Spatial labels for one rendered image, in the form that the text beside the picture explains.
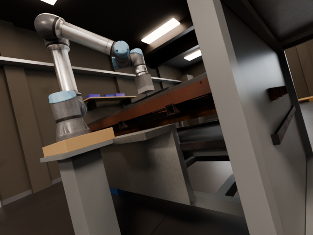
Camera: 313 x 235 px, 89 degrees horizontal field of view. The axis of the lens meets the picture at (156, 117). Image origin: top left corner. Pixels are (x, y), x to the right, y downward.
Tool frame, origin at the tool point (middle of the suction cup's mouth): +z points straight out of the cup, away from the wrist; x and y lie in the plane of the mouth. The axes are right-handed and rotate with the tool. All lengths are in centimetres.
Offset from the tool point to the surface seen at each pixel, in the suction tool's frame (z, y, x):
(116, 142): 19.4, -0.5, 28.9
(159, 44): -223, 232, -345
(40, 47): -216, 336, -39
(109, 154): 29, 41, 12
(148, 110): 7.4, -7.2, 9.0
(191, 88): 4.8, -35.9, 9.2
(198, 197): 58, -20, 3
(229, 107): 15, -61, 43
